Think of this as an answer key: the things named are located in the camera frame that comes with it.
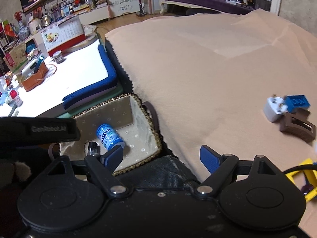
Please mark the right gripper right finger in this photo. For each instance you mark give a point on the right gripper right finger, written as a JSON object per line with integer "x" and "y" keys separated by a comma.
{"x": 221, "y": 169}

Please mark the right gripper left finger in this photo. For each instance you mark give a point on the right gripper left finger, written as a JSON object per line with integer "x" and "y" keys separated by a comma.
{"x": 101, "y": 169}

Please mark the white travel plug adapter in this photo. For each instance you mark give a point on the white travel plug adapter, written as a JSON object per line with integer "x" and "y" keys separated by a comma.
{"x": 274, "y": 108}

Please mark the brown hair claw clip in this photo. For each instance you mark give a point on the brown hair claw clip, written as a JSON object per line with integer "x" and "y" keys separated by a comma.
{"x": 298, "y": 125}

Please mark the blue toy brick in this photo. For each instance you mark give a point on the blue toy brick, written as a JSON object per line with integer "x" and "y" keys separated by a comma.
{"x": 294, "y": 102}

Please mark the blue mint bottle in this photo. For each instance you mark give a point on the blue mint bottle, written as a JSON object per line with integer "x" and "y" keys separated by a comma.
{"x": 109, "y": 137}

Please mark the red-capped white bottle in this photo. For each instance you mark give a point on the red-capped white bottle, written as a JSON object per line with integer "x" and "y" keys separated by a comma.
{"x": 16, "y": 98}

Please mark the woven fabric-lined basket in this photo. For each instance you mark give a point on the woven fabric-lined basket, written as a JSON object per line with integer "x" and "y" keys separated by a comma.
{"x": 129, "y": 119}

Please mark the brown leather organizer tray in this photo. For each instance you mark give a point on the brown leather organizer tray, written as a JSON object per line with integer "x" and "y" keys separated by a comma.
{"x": 36, "y": 79}

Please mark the cardboard box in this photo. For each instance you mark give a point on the cardboard box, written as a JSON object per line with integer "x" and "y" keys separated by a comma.
{"x": 16, "y": 58}

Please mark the beige blanket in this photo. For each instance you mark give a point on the beige blanket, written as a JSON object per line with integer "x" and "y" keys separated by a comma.
{"x": 208, "y": 77}

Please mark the blue folded mat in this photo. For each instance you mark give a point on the blue folded mat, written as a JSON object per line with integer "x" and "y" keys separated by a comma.
{"x": 107, "y": 83}

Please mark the small grey jar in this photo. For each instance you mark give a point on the small grey jar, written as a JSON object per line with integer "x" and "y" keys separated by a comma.
{"x": 58, "y": 57}

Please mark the desk calendar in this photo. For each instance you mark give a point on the desk calendar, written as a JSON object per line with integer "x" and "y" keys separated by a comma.
{"x": 63, "y": 34}

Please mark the yellow square frame toy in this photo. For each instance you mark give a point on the yellow square frame toy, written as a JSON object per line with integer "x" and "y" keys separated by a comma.
{"x": 304, "y": 177}

